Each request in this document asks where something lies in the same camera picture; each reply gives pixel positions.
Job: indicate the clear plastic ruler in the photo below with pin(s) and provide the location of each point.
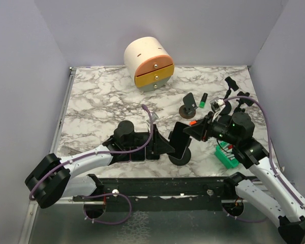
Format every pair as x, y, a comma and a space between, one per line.
68, 151

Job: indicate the white-edged back phone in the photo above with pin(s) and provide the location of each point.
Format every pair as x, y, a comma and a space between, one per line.
179, 140

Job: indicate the green-capped marker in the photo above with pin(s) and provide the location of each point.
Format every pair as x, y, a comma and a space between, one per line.
203, 100

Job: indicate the purple-edged black phone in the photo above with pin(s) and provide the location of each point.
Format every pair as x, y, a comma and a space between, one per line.
124, 157

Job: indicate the black round-base phone stand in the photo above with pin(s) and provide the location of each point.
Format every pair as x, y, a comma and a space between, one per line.
232, 86

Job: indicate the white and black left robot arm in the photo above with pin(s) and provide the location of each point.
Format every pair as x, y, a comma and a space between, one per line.
91, 157

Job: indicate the brown round phone stand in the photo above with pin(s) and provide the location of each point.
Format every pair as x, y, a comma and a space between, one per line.
188, 109

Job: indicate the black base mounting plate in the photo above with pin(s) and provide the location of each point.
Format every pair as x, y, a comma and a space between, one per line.
145, 194

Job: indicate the round cream drawer cabinet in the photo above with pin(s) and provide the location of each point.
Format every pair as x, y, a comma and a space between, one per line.
148, 63

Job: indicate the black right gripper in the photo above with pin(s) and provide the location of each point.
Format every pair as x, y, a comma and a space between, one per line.
202, 129

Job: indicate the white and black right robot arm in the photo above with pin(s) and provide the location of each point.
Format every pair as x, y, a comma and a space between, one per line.
283, 205

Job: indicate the grey-cased phone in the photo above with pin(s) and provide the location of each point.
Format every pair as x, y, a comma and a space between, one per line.
149, 156

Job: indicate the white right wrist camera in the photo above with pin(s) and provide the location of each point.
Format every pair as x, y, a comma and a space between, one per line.
218, 105

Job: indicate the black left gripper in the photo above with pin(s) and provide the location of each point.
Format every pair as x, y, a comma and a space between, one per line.
158, 142

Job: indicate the aluminium frame rail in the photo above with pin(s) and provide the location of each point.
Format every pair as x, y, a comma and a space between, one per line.
28, 223

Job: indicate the black back phone stand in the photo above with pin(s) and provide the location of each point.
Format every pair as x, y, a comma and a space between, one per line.
185, 159

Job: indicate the green plastic bin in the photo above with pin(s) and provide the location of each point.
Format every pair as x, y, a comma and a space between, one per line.
225, 155

